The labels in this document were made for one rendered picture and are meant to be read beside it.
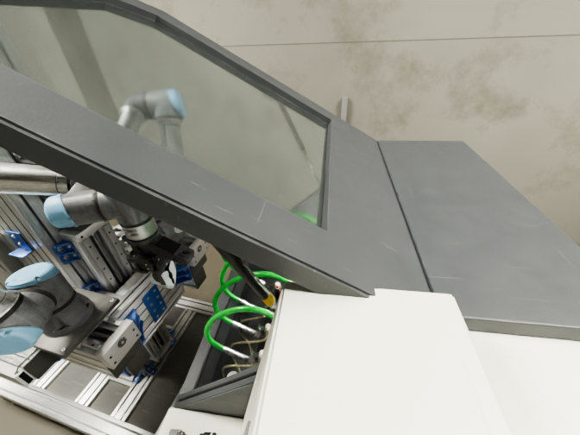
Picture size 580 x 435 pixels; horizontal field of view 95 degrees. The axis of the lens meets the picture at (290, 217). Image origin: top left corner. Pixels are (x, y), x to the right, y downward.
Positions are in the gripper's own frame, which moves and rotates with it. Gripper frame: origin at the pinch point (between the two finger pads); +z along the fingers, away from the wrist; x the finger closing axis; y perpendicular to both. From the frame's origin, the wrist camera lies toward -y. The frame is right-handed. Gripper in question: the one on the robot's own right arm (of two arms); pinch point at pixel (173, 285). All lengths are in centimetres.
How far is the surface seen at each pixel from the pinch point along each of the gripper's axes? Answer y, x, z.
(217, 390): -19.7, 21.9, 11.3
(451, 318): -59, 27, -33
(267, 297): -35.4, 20.5, -25.5
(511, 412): -66, 33, -25
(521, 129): -180, -164, 5
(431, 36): -108, -175, -52
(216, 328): -6.6, -3.2, 26.9
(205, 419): -14.8, 24.8, 23.8
